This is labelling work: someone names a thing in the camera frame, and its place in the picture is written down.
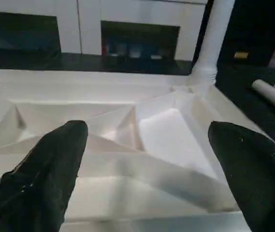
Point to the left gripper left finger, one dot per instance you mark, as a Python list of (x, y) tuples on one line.
[(31, 188)]

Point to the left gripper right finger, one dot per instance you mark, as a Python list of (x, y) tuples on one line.
[(258, 179)]

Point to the white plastic table top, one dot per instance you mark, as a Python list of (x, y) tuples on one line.
[(166, 135)]

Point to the black work mat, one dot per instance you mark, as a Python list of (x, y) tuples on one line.
[(238, 82)]

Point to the small yellow tag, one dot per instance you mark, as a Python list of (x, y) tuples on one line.
[(241, 55)]

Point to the white cabinet with glass doors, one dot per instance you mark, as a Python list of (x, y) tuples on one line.
[(79, 24)]

